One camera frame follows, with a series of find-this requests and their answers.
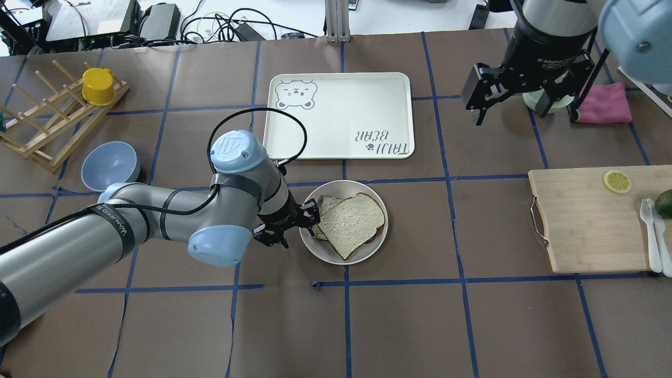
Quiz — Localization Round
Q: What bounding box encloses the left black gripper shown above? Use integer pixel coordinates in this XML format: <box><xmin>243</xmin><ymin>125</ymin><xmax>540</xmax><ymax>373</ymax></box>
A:
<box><xmin>253</xmin><ymin>197</ymin><xmax>321</xmax><ymax>249</ymax></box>

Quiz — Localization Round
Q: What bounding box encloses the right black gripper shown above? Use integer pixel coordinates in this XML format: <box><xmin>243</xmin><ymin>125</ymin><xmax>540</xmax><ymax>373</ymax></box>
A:
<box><xmin>461</xmin><ymin>26</ymin><xmax>595</xmax><ymax>126</ymax></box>

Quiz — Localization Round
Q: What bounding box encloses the bread slice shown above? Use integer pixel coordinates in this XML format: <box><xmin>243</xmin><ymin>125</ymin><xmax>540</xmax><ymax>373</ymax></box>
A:
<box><xmin>315</xmin><ymin>195</ymin><xmax>379</xmax><ymax>244</ymax></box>
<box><xmin>318</xmin><ymin>192</ymin><xmax>386</xmax><ymax>261</ymax></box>

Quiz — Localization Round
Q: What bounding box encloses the cream round plate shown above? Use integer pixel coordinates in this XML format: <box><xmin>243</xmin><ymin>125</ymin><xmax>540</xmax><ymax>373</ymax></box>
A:
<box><xmin>300</xmin><ymin>180</ymin><xmax>389</xmax><ymax>265</ymax></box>

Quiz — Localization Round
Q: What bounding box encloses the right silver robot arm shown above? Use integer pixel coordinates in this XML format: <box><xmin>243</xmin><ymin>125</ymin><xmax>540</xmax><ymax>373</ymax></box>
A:
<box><xmin>461</xmin><ymin>1</ymin><xmax>671</xmax><ymax>126</ymax></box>

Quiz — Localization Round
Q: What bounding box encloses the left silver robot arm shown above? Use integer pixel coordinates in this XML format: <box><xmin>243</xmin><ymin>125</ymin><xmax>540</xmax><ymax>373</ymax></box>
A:
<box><xmin>1</xmin><ymin>131</ymin><xmax>321</xmax><ymax>344</ymax></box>

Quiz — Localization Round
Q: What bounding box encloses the bread slice under egg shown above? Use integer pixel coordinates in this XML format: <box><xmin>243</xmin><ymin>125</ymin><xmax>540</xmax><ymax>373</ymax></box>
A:
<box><xmin>315</xmin><ymin>195</ymin><xmax>379</xmax><ymax>244</ymax></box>

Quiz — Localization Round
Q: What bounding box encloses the pink cloth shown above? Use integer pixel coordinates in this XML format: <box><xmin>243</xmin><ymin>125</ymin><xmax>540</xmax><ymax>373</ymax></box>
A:
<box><xmin>574</xmin><ymin>82</ymin><xmax>632</xmax><ymax>124</ymax></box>

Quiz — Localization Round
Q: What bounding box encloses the cream bear tray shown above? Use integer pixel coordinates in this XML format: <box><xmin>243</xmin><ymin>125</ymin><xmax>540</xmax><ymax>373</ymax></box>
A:
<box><xmin>262</xmin><ymin>72</ymin><xmax>415</xmax><ymax>160</ymax></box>

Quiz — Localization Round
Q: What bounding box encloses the lemon slice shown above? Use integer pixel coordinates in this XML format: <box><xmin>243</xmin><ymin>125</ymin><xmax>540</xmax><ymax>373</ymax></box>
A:
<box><xmin>602</xmin><ymin>170</ymin><xmax>632</xmax><ymax>194</ymax></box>

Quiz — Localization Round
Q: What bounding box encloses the wooden cutting board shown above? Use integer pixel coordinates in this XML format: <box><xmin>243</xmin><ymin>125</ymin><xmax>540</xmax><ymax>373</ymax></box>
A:
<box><xmin>528</xmin><ymin>165</ymin><xmax>671</xmax><ymax>274</ymax></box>

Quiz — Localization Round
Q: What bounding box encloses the white plastic fork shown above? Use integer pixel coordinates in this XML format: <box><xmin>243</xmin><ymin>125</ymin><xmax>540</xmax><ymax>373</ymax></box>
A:
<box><xmin>640</xmin><ymin>198</ymin><xmax>663</xmax><ymax>273</ymax></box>

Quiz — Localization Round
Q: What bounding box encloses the green avocado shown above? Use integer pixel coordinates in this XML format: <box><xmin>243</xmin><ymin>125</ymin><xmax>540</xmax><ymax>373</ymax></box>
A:
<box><xmin>654</xmin><ymin>189</ymin><xmax>672</xmax><ymax>219</ymax></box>

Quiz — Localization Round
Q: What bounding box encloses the white plastic spoon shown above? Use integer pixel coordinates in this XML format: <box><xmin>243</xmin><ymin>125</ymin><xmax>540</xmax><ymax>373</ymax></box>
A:
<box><xmin>646</xmin><ymin>198</ymin><xmax>671</xmax><ymax>278</ymax></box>

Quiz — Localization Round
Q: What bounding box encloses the blue bowl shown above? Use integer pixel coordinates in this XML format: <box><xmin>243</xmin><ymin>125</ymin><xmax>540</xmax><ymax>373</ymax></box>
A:
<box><xmin>81</xmin><ymin>141</ymin><xmax>141</xmax><ymax>192</ymax></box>

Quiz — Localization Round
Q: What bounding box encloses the yellow cup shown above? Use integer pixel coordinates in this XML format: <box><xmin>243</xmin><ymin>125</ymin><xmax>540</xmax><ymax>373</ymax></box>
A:
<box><xmin>82</xmin><ymin>68</ymin><xmax>116</xmax><ymax>106</ymax></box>

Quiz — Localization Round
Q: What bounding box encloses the wooden dish rack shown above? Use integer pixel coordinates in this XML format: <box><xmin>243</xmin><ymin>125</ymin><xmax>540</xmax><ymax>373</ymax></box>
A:
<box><xmin>1</xmin><ymin>60</ymin><xmax>130</xmax><ymax>174</ymax></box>

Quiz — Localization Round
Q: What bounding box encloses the aluminium frame post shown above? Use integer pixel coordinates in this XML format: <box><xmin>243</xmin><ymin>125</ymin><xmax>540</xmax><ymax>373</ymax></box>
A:
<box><xmin>324</xmin><ymin>0</ymin><xmax>351</xmax><ymax>43</ymax></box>

